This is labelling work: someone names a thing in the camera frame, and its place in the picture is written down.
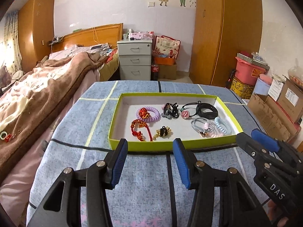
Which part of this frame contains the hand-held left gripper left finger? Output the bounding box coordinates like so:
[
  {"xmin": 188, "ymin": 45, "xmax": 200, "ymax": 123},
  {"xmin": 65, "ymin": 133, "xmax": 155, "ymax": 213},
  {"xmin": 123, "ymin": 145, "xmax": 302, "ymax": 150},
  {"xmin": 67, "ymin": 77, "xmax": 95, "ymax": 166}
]
[{"xmin": 28, "ymin": 138, "xmax": 129, "ymax": 227}]

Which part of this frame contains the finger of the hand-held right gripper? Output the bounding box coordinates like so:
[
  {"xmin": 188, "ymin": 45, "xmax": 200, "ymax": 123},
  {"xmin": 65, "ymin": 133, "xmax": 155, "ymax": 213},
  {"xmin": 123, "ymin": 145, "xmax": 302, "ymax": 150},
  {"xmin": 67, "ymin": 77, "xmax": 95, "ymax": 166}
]
[
  {"xmin": 251, "ymin": 129, "xmax": 300, "ymax": 168},
  {"xmin": 236, "ymin": 132, "xmax": 269, "ymax": 162}
]

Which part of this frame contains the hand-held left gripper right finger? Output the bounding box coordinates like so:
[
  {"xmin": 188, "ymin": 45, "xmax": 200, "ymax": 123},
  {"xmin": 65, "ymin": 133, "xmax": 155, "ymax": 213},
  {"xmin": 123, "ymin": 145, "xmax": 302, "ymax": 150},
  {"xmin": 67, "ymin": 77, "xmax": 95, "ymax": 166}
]
[{"xmin": 173, "ymin": 138, "xmax": 271, "ymax": 227}]

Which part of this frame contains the blue coil hair tie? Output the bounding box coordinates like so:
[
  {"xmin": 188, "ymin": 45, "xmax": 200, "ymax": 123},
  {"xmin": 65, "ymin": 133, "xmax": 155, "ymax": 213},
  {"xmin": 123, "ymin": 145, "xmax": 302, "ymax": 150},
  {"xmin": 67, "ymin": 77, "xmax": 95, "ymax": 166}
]
[{"xmin": 214, "ymin": 117, "xmax": 232, "ymax": 136}]

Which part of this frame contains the yellow-green rimmed white tray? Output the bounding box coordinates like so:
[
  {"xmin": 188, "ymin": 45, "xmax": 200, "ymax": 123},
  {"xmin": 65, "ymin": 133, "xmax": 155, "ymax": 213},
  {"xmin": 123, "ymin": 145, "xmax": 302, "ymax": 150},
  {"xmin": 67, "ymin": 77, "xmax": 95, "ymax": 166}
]
[{"xmin": 108, "ymin": 93, "xmax": 244, "ymax": 151}]

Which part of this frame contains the pink coil hair tie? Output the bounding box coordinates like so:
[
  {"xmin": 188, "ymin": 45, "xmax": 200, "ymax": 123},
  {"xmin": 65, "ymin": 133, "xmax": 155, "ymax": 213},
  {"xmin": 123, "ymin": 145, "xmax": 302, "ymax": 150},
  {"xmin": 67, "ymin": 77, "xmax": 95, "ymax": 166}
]
[{"xmin": 202, "ymin": 120, "xmax": 224, "ymax": 138}]

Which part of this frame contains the gold bell black hair tie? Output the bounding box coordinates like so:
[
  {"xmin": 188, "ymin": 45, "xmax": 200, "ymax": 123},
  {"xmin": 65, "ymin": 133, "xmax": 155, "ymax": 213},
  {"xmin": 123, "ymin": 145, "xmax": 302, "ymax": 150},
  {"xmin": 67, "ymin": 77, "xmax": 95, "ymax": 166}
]
[{"xmin": 153, "ymin": 126, "xmax": 172, "ymax": 141}]

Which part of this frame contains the red string bracelet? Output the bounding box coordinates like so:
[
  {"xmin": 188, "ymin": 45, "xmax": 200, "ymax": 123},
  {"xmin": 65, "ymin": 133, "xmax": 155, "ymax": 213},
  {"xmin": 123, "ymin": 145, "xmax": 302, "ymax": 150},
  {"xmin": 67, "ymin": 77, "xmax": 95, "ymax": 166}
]
[{"xmin": 131, "ymin": 119, "xmax": 152, "ymax": 142}]

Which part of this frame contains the grey beaded hair tie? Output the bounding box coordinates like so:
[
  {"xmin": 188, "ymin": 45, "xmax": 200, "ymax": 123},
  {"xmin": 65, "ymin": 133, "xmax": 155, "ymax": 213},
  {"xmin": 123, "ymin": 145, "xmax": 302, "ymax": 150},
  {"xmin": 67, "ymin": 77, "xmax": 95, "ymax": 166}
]
[{"xmin": 191, "ymin": 118, "xmax": 212, "ymax": 136}]

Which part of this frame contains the black hair tie round charm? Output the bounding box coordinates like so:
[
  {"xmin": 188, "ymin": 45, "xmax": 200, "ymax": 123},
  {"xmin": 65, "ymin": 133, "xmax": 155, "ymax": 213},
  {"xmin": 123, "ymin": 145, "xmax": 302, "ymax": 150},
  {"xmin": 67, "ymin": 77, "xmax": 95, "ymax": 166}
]
[{"xmin": 180, "ymin": 102, "xmax": 201, "ymax": 119}]

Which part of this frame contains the red knotted bracelet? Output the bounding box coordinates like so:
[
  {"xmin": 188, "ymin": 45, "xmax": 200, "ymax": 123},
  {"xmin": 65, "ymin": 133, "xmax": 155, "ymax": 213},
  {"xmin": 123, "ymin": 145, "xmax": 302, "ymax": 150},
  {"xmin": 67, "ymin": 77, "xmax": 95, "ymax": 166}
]
[{"xmin": 138, "ymin": 108, "xmax": 152, "ymax": 120}]

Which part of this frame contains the black hair tie bundle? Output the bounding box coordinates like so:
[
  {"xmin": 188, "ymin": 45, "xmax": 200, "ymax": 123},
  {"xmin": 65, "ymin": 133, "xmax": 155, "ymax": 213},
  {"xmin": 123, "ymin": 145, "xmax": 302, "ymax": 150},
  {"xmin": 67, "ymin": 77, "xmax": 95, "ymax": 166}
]
[{"xmin": 162, "ymin": 102, "xmax": 180, "ymax": 119}]

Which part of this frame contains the person's right hand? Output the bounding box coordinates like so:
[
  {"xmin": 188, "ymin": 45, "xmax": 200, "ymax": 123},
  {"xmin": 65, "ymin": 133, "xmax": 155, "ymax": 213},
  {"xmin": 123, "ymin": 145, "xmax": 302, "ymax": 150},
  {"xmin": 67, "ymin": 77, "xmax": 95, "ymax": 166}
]
[{"xmin": 266, "ymin": 197, "xmax": 291, "ymax": 227}]

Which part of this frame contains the open cardboard box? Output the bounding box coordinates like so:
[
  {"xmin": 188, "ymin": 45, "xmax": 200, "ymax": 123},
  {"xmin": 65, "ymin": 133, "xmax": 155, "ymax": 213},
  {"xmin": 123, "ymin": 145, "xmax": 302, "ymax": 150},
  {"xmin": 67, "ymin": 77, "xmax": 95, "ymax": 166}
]
[{"xmin": 247, "ymin": 93, "xmax": 302, "ymax": 142}]

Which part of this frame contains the blue checkered tablecloth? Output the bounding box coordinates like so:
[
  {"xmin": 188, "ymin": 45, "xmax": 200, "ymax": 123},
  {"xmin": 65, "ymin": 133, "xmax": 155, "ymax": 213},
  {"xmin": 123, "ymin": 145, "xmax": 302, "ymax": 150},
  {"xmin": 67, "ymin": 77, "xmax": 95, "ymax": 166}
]
[{"xmin": 26, "ymin": 80, "xmax": 303, "ymax": 227}]

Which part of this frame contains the black wide hair band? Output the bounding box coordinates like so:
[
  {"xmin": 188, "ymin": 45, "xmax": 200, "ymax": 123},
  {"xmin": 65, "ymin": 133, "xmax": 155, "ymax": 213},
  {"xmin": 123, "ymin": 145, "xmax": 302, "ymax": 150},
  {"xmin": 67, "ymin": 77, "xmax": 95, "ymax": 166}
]
[{"xmin": 196, "ymin": 103, "xmax": 218, "ymax": 119}]

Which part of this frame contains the labelled cardboard box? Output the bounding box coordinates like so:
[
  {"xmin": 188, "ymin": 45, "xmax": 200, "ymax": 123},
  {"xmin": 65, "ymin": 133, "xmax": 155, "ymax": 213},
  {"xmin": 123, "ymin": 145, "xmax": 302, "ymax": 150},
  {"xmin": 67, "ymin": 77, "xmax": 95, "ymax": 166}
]
[{"xmin": 277, "ymin": 76, "xmax": 303, "ymax": 123}]

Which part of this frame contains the lavender box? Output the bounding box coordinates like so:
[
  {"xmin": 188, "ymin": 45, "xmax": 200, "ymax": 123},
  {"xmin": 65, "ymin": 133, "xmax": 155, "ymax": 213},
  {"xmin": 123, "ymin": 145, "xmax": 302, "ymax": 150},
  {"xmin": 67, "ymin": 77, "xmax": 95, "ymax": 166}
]
[{"xmin": 255, "ymin": 77, "xmax": 270, "ymax": 95}]

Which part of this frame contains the yellow printed box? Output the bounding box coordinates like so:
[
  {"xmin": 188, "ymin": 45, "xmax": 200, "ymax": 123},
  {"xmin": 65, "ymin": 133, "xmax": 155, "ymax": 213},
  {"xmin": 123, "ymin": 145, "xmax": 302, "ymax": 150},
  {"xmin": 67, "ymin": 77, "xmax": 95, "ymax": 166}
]
[{"xmin": 230, "ymin": 76, "xmax": 255, "ymax": 100}]

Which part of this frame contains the pink lid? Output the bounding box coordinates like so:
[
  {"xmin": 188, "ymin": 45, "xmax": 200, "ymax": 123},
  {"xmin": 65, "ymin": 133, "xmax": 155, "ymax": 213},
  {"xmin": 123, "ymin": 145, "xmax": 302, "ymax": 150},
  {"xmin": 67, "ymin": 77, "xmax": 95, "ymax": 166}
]
[{"xmin": 259, "ymin": 74, "xmax": 274, "ymax": 84}]

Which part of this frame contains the pink plastic bin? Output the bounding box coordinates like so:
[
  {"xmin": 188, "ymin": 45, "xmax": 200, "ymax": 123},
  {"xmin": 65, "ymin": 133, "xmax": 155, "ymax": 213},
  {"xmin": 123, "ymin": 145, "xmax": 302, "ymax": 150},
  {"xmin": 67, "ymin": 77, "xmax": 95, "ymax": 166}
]
[{"xmin": 235, "ymin": 57, "xmax": 267, "ymax": 86}]

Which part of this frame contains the red black stick tool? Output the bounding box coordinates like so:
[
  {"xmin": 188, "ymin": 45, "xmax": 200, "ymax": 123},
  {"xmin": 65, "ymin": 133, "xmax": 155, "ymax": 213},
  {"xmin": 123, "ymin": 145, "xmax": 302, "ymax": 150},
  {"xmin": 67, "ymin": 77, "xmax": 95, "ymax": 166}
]
[{"xmin": 225, "ymin": 68, "xmax": 236, "ymax": 89}]

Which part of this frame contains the striped flat box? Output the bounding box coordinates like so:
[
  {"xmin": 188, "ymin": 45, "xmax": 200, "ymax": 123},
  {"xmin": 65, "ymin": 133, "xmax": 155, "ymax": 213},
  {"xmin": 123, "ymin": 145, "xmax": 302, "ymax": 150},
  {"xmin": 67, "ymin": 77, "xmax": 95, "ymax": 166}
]
[{"xmin": 236, "ymin": 53, "xmax": 270, "ymax": 70}]

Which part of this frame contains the brown cardboard box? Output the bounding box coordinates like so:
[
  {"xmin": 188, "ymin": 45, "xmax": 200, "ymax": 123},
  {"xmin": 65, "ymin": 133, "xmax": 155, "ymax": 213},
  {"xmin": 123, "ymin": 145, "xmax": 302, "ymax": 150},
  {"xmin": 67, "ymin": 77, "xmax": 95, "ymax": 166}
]
[{"xmin": 157, "ymin": 61, "xmax": 178, "ymax": 79}]

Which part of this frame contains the cola bottle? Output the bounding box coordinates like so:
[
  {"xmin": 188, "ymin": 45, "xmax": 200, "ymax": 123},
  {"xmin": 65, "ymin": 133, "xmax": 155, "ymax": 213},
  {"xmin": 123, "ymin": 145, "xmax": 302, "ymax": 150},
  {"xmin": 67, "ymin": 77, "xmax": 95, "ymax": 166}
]
[{"xmin": 151, "ymin": 64, "xmax": 160, "ymax": 81}]

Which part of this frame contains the yellow quilt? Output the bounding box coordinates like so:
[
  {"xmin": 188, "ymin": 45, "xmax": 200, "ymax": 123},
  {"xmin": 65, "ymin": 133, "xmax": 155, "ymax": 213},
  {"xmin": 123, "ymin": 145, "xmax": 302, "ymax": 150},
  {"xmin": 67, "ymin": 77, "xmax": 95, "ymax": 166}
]
[{"xmin": 99, "ymin": 50, "xmax": 119, "ymax": 82}]

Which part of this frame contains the white drawer cabinet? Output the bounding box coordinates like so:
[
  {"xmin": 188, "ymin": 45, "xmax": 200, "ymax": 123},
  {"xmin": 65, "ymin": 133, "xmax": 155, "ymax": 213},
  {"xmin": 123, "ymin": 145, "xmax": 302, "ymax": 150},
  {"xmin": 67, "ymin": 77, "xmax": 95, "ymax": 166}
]
[{"xmin": 117, "ymin": 39, "xmax": 153, "ymax": 81}]

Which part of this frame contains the pink bed sheet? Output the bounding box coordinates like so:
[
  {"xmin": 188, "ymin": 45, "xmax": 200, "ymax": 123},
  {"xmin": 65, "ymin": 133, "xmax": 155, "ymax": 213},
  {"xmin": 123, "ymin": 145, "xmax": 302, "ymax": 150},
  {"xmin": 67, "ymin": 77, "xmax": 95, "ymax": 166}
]
[{"xmin": 0, "ymin": 71, "xmax": 102, "ymax": 218}]

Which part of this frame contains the brown blanket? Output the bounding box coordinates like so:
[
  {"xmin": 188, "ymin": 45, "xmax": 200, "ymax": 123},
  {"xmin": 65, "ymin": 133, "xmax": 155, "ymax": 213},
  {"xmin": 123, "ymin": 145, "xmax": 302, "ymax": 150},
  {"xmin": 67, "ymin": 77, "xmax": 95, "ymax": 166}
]
[{"xmin": 0, "ymin": 51, "xmax": 105, "ymax": 171}]

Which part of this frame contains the orange box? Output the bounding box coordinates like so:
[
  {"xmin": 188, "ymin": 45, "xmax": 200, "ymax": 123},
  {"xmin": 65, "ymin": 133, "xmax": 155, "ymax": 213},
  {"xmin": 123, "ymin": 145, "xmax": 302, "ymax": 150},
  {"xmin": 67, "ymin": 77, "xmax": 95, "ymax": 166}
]
[{"xmin": 154, "ymin": 56, "xmax": 177, "ymax": 66}]

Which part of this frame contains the red patterned gift bag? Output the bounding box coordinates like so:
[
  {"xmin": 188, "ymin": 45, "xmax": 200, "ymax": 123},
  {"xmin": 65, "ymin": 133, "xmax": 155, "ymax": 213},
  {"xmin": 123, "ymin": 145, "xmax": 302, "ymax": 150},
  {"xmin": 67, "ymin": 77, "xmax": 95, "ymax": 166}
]
[{"xmin": 154, "ymin": 35, "xmax": 181, "ymax": 61}]

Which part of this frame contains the large wooden wardrobe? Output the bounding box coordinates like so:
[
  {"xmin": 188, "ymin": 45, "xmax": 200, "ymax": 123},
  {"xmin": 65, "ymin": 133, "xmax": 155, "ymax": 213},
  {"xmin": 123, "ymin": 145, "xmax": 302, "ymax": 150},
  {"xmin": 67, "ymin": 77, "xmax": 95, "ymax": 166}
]
[{"xmin": 189, "ymin": 0, "xmax": 263, "ymax": 89}]

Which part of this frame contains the wooden bed headboard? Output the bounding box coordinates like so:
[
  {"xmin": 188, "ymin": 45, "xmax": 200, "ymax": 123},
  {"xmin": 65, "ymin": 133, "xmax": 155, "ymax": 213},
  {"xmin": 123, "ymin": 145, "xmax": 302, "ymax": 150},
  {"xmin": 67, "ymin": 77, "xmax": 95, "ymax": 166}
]
[{"xmin": 52, "ymin": 23, "xmax": 124, "ymax": 52}]

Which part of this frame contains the clutter on drawer cabinet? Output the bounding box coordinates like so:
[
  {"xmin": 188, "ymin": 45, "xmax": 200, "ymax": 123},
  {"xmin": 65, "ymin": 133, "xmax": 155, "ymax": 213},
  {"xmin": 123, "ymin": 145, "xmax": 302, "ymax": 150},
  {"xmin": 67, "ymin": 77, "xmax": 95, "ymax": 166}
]
[{"xmin": 123, "ymin": 29, "xmax": 154, "ymax": 40}]

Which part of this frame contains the power strip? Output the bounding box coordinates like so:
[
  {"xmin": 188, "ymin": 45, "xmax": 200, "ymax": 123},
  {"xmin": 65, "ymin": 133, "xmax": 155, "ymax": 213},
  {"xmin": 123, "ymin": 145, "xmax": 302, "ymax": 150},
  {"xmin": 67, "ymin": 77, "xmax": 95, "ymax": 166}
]
[{"xmin": 48, "ymin": 36, "xmax": 65, "ymax": 45}]

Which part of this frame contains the teddy bear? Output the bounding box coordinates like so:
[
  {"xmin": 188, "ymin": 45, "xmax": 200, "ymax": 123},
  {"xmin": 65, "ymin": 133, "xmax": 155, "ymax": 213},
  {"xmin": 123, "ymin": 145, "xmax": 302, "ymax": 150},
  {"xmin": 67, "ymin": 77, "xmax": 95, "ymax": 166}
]
[{"xmin": 0, "ymin": 65, "xmax": 11, "ymax": 86}]

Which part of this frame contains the small wooden wardrobe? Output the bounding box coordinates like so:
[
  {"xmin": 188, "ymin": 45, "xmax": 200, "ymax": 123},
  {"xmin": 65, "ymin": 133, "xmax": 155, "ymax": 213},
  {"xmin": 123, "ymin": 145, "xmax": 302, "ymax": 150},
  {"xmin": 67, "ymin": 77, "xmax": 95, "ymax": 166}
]
[{"xmin": 18, "ymin": 0, "xmax": 55, "ymax": 72}]

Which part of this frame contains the floral curtain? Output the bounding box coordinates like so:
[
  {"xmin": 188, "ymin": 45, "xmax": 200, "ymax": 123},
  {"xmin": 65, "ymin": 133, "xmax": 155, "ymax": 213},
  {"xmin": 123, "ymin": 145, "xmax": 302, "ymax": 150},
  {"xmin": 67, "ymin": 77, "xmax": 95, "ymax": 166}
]
[{"xmin": 0, "ymin": 11, "xmax": 23, "ymax": 71}]

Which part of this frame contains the purple coil hair tie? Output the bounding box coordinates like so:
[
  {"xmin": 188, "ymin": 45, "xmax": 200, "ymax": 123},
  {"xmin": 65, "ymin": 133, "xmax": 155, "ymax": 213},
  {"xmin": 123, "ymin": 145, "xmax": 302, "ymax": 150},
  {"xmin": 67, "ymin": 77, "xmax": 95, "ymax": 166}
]
[{"xmin": 136, "ymin": 107, "xmax": 159, "ymax": 123}]

